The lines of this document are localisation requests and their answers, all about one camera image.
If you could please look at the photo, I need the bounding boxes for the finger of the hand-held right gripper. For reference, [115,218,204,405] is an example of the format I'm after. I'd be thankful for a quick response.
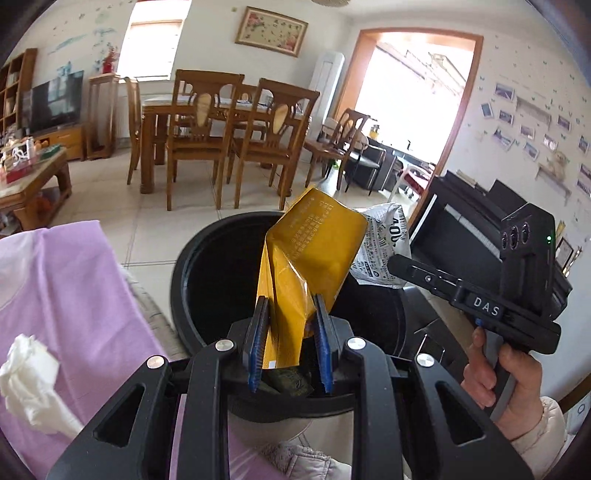
[387,254,465,308]

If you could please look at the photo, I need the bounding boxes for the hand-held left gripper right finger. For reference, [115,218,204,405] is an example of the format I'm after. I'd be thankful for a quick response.
[310,294,536,480]

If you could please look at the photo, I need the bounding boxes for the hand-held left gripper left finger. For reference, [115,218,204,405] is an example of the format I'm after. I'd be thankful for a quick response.
[46,295,271,480]

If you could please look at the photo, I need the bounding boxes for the white printed plastic packet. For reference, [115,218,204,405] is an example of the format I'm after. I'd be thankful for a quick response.
[349,202,413,289]

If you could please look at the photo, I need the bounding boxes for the black trash bin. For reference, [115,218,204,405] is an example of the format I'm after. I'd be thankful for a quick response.
[170,211,411,446]

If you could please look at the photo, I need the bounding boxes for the yellow foil packet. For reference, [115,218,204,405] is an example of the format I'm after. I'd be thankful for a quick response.
[255,186,369,370]

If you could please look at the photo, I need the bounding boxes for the person's right forearm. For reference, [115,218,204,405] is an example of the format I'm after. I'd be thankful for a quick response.
[508,394,571,478]

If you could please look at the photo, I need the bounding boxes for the person's right hand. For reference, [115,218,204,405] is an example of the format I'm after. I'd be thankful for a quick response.
[462,325,544,439]

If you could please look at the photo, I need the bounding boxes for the dark green packet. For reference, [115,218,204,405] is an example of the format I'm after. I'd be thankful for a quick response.
[265,369,313,398]

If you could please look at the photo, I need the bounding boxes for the cream fleece jacket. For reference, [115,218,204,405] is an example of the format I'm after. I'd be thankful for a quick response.
[272,442,409,480]

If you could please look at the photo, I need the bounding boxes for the plush toy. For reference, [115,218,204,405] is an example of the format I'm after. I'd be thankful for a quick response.
[547,150,570,182]

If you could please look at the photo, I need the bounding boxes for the purple blanket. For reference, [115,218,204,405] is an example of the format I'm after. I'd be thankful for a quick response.
[0,220,296,480]

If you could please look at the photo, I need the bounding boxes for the white standing air conditioner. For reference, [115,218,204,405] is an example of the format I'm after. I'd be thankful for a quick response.
[307,51,346,145]

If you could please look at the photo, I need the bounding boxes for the crumpled white tissue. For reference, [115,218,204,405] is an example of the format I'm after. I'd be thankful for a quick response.
[0,335,86,437]

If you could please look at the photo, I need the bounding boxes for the wooden dining table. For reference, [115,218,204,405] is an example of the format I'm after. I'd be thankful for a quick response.
[140,92,310,195]

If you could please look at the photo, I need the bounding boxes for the wooden coffee table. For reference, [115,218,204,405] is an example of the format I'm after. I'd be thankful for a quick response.
[0,147,73,232]

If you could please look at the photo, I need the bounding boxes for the tall wooden plant stand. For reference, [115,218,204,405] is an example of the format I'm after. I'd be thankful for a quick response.
[87,73,122,161]

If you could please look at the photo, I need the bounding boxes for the wooden television stand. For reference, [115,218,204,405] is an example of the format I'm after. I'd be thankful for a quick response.
[34,126,87,162]

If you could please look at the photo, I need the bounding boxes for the framed floral picture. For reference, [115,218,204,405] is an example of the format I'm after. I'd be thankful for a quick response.
[235,6,309,58]

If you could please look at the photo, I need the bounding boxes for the pile of small tabletop items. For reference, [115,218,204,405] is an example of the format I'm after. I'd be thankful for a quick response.
[0,135,62,185]

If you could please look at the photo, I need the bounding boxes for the flat screen television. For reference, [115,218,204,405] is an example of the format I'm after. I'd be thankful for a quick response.
[21,70,85,137]

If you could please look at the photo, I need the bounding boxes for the window with blind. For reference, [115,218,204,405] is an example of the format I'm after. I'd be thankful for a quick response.
[123,0,192,81]

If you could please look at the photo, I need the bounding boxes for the wooden bookshelf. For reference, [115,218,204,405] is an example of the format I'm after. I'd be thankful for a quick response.
[0,47,38,136]

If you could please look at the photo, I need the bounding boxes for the group of wall photos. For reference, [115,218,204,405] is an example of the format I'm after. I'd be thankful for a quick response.
[480,80,591,195]

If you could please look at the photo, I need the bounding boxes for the wooden doorway frame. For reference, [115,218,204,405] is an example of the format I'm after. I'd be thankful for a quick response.
[336,28,485,219]

